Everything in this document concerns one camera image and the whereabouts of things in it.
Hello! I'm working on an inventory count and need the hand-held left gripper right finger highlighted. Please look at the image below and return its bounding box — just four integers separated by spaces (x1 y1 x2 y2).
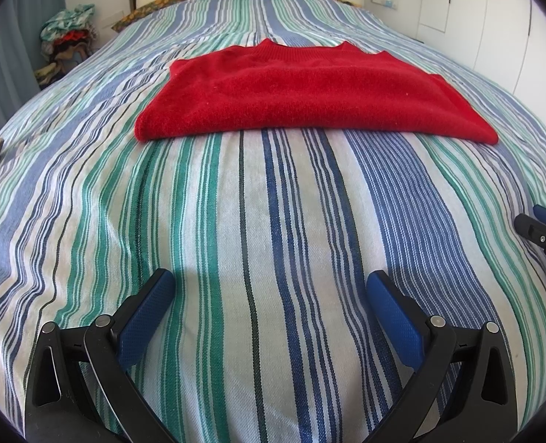
366 271 519 443

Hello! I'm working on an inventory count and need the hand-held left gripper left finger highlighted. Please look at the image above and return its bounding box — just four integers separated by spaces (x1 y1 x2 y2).
24 268 179 443

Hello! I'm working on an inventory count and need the red sweater with white animal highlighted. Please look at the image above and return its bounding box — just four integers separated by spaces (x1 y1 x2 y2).
135 39 500 145

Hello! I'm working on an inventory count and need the pile of colourful clothes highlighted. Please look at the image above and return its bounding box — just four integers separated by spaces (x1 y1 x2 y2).
33 4 99 88

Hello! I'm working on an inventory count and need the striped bedspread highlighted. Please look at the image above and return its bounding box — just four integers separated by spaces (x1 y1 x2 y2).
0 0 546 443

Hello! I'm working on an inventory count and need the white wardrobe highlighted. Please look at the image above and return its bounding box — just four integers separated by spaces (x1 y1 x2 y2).
416 0 546 134

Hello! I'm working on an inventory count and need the blue curtain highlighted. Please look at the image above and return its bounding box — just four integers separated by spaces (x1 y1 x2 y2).
0 0 48 144

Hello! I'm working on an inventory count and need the floral pillow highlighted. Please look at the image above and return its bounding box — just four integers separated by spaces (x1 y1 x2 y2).
111 0 237 33

